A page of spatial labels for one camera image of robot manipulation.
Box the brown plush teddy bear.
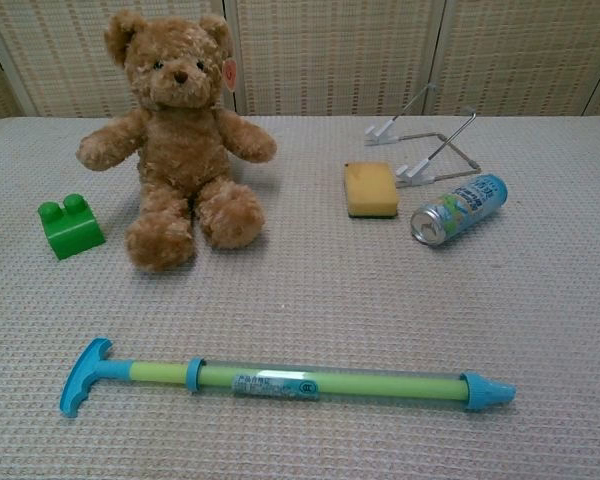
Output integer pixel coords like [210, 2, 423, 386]
[76, 9, 279, 273]

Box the beige textured tablecloth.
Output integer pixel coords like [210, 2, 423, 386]
[0, 114, 600, 480]

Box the yellow sponge with green base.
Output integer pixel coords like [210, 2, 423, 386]
[343, 161, 400, 221]

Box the blue and green water pump toy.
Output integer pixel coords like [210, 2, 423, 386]
[58, 337, 518, 419]

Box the light blue drink can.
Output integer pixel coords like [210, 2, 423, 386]
[410, 172, 509, 247]

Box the woven folding screen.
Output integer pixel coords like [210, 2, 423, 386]
[0, 0, 600, 126]

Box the green toy building block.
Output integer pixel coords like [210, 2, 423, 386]
[37, 193, 107, 262]

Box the white wire folding stand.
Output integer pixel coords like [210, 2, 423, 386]
[363, 83, 483, 190]

